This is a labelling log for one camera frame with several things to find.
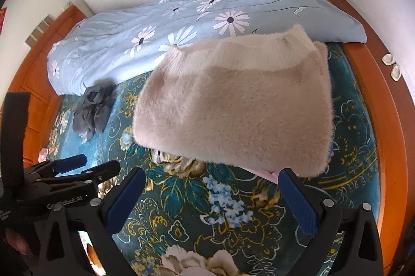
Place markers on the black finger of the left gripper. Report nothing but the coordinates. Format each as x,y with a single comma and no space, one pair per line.
54,167
95,175

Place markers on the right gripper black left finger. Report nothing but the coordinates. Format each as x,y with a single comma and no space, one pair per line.
107,218

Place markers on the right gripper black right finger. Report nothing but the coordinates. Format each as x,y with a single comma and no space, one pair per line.
314,218

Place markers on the beige fuzzy sweater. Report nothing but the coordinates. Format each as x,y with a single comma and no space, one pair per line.
259,102

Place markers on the person's left hand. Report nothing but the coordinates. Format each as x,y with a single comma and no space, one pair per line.
17,242

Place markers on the pink garment under sweater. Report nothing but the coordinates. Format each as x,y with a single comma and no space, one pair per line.
270,176

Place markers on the dark grey garment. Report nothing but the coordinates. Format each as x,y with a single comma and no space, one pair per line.
92,113

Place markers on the teal floral bed blanket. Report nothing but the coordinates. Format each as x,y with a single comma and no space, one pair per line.
197,218

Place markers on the light blue floral quilt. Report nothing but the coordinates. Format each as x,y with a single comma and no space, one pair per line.
121,44

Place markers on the red paper wall decoration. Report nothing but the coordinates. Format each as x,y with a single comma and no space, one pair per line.
2,18

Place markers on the orange wooden bed frame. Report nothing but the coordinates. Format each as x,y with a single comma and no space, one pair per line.
388,103

